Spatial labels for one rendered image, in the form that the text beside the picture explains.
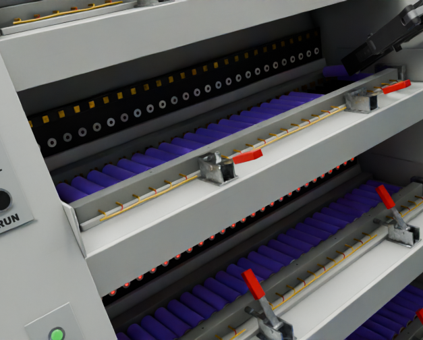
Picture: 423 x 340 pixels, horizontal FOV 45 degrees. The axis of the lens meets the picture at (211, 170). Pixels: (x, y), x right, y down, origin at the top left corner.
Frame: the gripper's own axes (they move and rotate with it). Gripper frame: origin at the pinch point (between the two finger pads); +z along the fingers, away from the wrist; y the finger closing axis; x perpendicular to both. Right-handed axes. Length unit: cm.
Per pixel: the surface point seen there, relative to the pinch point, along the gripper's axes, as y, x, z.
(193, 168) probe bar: -36.9, -5.0, 0.0
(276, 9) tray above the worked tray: -20.3, 7.9, -7.1
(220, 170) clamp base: -36.6, -6.9, -4.5
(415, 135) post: 6.8, -14.7, 4.3
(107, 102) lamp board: -38.8, 8.1, 8.2
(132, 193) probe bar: -45.0, -4.9, -0.2
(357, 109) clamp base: -10.1, -7.1, -2.0
